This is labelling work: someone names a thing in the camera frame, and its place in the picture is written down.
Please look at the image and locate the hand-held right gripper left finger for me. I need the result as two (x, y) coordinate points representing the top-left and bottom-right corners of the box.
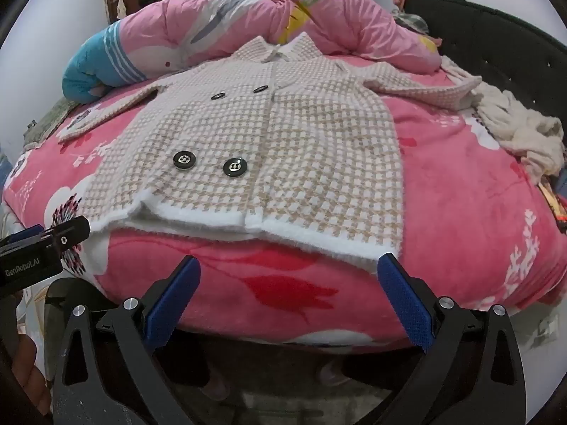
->
(52, 255), (209, 425)

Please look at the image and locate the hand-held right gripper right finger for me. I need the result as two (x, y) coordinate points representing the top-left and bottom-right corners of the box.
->
(376, 252), (529, 425)

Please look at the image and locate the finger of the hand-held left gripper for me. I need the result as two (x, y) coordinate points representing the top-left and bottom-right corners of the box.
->
(42, 215), (92, 255)

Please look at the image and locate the beige white checked coat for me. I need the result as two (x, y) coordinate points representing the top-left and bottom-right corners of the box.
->
(57, 32), (483, 275)

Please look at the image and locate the person's left hand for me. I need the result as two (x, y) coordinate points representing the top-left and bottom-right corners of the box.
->
(11, 332), (52, 416)

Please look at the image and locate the pink floral blanket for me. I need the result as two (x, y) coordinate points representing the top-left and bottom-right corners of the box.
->
(0, 53), (567, 355)

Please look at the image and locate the green patterned sheet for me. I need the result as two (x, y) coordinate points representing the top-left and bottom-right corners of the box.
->
(22, 97), (78, 149)

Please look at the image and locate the cream knitted cloth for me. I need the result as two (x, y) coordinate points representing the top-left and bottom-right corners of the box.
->
(440, 55), (565, 184)

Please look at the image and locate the black padded headboard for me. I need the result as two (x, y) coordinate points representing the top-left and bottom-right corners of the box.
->
(401, 0), (567, 142)

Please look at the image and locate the pink printed quilt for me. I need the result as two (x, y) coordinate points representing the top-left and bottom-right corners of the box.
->
(62, 0), (444, 103)

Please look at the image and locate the grey checked cloth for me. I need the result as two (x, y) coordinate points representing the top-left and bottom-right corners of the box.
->
(392, 9), (444, 47)

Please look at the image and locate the white wall socket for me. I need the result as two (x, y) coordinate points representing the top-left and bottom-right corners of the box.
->
(536, 316), (560, 339)

